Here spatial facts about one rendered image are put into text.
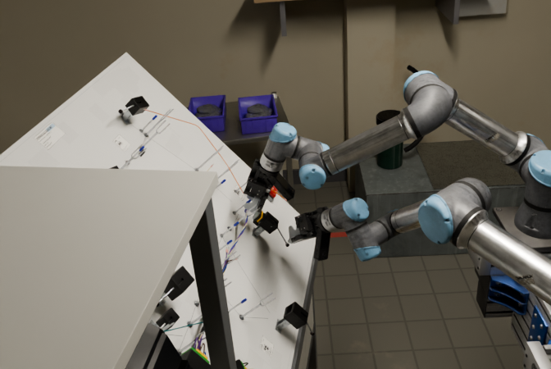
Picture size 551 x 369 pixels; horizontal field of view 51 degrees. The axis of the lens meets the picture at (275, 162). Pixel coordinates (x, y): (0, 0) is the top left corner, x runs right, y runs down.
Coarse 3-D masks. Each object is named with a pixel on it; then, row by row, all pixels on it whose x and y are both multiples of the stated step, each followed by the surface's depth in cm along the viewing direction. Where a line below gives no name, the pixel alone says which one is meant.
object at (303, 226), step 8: (320, 208) 190; (296, 216) 196; (304, 216) 193; (312, 216) 193; (320, 216) 189; (296, 224) 197; (304, 224) 194; (312, 224) 194; (320, 224) 188; (304, 232) 194; (312, 232) 193; (328, 232) 189
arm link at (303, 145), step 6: (300, 138) 182; (306, 138) 183; (300, 144) 180; (306, 144) 181; (312, 144) 181; (318, 144) 182; (324, 144) 184; (294, 150) 180; (300, 150) 180; (306, 150) 178; (312, 150) 177; (318, 150) 179; (324, 150) 182; (294, 156) 182; (300, 156) 178
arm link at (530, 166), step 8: (536, 152) 178; (544, 152) 175; (528, 160) 177; (536, 160) 172; (544, 160) 172; (520, 168) 180; (528, 168) 175; (536, 168) 170; (544, 168) 169; (528, 176) 174; (536, 176) 170; (544, 176) 168; (528, 184) 175; (536, 184) 171; (544, 184) 169; (528, 192) 175; (536, 192) 172; (544, 192) 170; (528, 200) 176; (536, 200) 173; (544, 200) 171
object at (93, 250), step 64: (0, 192) 84; (64, 192) 83; (128, 192) 82; (192, 192) 81; (0, 256) 71; (64, 256) 70; (128, 256) 69; (192, 256) 88; (0, 320) 61; (64, 320) 60; (128, 320) 59
